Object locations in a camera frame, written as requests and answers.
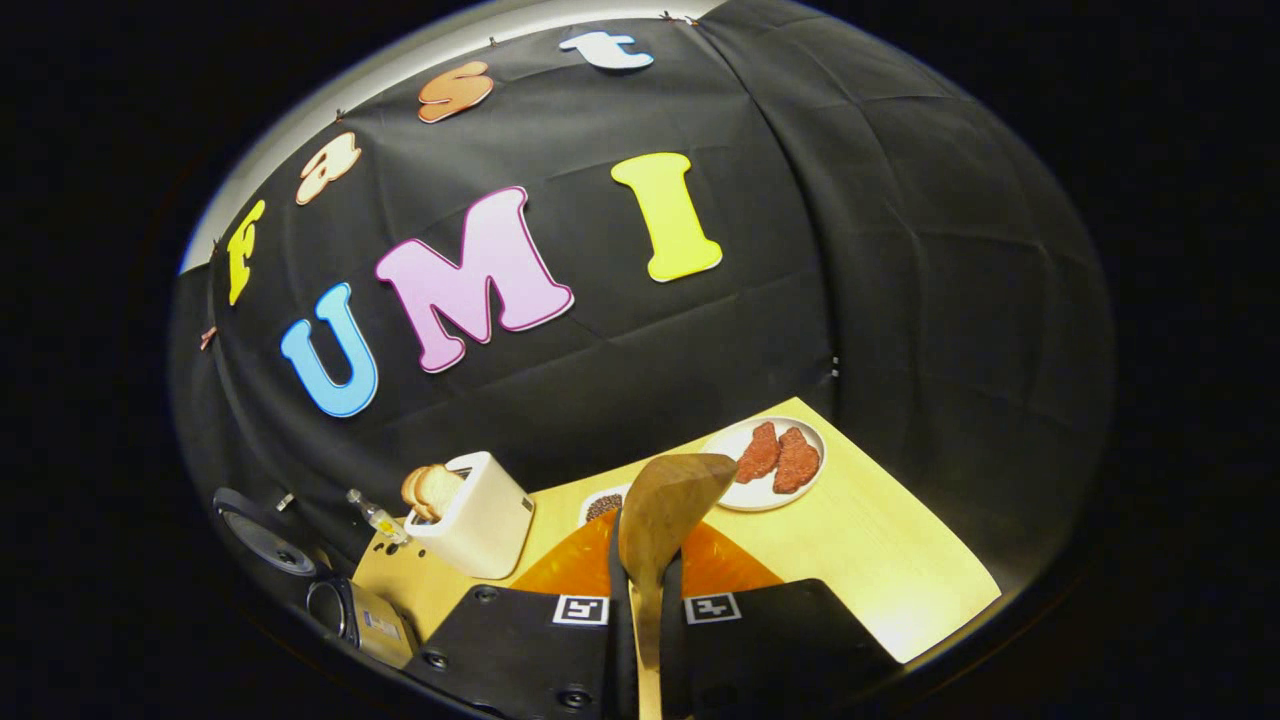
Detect white divided bean dish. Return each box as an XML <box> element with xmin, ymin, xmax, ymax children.
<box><xmin>578</xmin><ymin>484</ymin><xmax>633</xmax><ymax>528</ymax></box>

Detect bread slice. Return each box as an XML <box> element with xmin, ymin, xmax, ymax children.
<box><xmin>415</xmin><ymin>464</ymin><xmax>464</xmax><ymax>521</ymax></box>
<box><xmin>401</xmin><ymin>465</ymin><xmax>441</xmax><ymax>519</ymax></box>

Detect dark blue rice cooker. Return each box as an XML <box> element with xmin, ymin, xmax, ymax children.
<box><xmin>212</xmin><ymin>486</ymin><xmax>421</xmax><ymax>669</ymax></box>

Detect small glass bottle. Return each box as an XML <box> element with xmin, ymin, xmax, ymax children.
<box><xmin>346</xmin><ymin>488</ymin><xmax>411</xmax><ymax>546</ymax></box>

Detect red meat piece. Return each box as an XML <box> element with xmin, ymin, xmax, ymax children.
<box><xmin>735</xmin><ymin>421</ymin><xmax>782</xmax><ymax>485</ymax></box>
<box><xmin>772</xmin><ymin>427</ymin><xmax>822</xmax><ymax>495</ymax></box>

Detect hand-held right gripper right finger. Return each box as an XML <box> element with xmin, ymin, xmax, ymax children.
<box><xmin>660</xmin><ymin>520</ymin><xmax>901</xmax><ymax>719</ymax></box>

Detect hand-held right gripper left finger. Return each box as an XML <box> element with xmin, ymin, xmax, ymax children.
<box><xmin>405</xmin><ymin>510</ymin><xmax>641</xmax><ymax>719</ymax></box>

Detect wooden spoon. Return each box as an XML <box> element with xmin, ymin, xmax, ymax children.
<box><xmin>618</xmin><ymin>453</ymin><xmax>739</xmax><ymax>720</ymax></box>

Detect white toaster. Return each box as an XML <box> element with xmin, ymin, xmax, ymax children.
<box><xmin>405</xmin><ymin>451</ymin><xmax>536</xmax><ymax>579</ymax></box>

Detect white round plate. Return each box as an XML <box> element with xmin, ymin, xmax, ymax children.
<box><xmin>700</xmin><ymin>416</ymin><xmax>828</xmax><ymax>512</ymax></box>

